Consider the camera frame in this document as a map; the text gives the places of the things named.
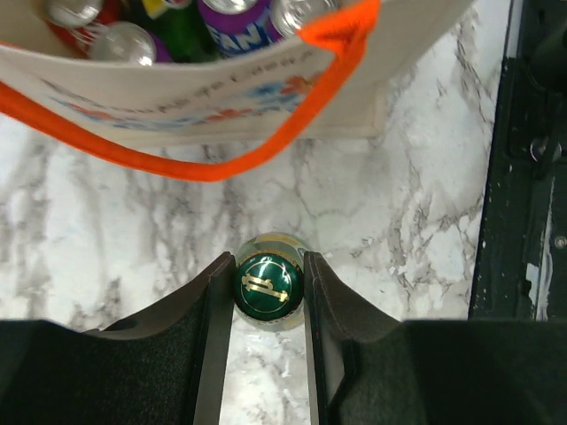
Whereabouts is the purple soda can front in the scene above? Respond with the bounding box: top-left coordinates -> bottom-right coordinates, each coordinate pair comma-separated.
268,0 -> 339,41

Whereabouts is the purple soda can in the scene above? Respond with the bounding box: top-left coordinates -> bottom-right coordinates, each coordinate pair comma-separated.
268,0 -> 339,41
198,0 -> 270,58
89,21 -> 173,66

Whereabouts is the green glass bottle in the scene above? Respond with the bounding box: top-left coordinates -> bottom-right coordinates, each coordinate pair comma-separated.
141,0 -> 220,63
232,232 -> 308,332

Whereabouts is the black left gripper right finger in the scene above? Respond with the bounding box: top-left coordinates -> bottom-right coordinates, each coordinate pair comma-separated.
304,251 -> 566,424

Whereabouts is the beige canvas tote bag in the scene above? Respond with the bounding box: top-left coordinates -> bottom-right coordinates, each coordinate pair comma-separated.
1,1 -> 469,182

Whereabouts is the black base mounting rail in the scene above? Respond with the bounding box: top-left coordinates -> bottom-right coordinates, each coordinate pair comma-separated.
469,1 -> 566,321

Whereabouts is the red soda can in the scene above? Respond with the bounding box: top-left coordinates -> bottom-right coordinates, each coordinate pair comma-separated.
43,0 -> 124,57

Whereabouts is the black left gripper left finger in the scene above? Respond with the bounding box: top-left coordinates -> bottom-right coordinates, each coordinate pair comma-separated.
1,252 -> 236,424

